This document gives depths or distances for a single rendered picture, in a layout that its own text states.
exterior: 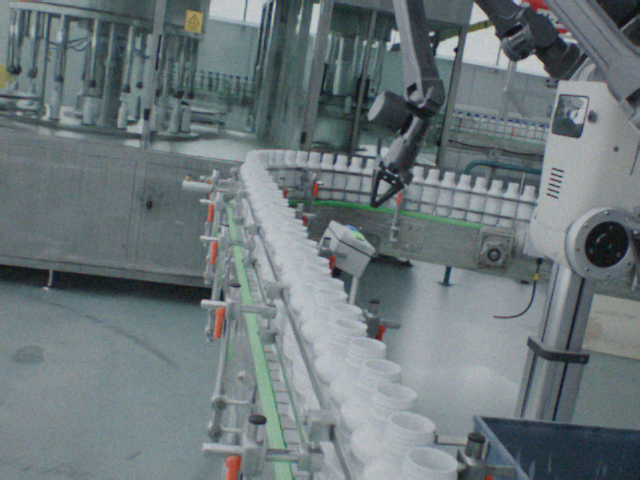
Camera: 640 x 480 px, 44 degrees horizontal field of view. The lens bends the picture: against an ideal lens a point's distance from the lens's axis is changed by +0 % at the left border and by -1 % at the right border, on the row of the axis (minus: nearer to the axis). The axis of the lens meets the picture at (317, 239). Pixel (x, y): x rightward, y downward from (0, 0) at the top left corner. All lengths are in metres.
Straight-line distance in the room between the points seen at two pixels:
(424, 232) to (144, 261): 2.17
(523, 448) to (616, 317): 4.24
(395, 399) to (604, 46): 0.64
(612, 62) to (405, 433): 0.67
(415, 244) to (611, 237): 1.44
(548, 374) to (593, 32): 0.86
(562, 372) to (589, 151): 0.48
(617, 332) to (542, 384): 3.79
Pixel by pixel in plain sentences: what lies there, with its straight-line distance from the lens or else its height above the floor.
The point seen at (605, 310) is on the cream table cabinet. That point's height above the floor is 0.28.
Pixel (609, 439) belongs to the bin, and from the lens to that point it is 1.38.
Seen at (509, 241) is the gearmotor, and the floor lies 0.97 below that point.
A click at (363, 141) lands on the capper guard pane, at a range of 6.69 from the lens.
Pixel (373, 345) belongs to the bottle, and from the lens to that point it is 0.80.
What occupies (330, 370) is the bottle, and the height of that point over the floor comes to 1.12.
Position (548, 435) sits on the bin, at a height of 0.93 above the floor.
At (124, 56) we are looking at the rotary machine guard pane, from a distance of 4.65.
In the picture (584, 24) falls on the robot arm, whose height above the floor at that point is 1.54.
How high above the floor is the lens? 1.40
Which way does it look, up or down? 11 degrees down
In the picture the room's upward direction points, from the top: 9 degrees clockwise
